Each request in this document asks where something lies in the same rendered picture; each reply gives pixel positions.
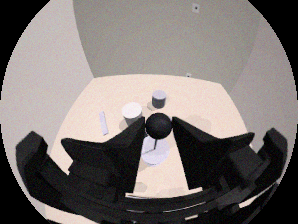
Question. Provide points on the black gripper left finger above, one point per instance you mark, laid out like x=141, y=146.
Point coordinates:
x=119, y=155

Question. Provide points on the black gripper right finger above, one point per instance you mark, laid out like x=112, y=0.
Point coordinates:
x=201, y=153

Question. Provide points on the coffee press with black knob plunger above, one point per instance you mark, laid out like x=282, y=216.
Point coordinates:
x=155, y=148

